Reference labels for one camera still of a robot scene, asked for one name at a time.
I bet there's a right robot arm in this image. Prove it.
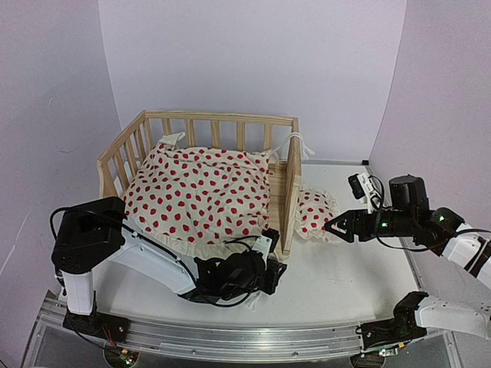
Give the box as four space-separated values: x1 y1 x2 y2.
325 174 490 347

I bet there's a wooden pet bed frame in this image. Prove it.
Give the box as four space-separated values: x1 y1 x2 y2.
97 110 302 260

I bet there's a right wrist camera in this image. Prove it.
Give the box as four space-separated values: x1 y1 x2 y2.
348 172 383 214

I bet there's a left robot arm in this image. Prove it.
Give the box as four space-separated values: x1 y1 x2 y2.
51 197 287 335

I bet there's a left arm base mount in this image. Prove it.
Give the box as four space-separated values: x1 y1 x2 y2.
63 310 130 343

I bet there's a strawberry print ruffled mattress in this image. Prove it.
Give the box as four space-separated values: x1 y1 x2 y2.
123 137 271 260

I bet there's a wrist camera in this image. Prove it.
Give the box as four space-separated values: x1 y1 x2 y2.
348 172 383 214
252 228 280 262

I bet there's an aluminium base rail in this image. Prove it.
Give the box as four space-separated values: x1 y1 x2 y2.
36 291 450 356

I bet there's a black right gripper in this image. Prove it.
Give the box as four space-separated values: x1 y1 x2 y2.
325 209 415 245

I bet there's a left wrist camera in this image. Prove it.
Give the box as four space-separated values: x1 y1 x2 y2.
252 228 280 262

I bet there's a strawberry print small pillow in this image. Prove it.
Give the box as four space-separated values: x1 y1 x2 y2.
295 184 341 242

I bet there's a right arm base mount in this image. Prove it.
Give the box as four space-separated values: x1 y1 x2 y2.
355 291 429 351

